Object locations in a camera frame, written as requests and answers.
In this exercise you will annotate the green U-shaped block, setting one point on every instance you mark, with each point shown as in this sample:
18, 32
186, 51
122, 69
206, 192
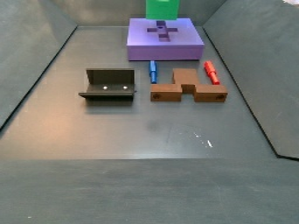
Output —
162, 9

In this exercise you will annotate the purple board with cross slot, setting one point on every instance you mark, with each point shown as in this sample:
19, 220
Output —
163, 40

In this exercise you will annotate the brown T-shaped block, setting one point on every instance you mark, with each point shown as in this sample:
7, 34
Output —
186, 83

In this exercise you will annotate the blue peg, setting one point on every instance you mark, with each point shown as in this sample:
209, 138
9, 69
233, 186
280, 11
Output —
153, 72

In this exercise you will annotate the red peg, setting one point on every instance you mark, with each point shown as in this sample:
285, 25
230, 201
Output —
211, 72

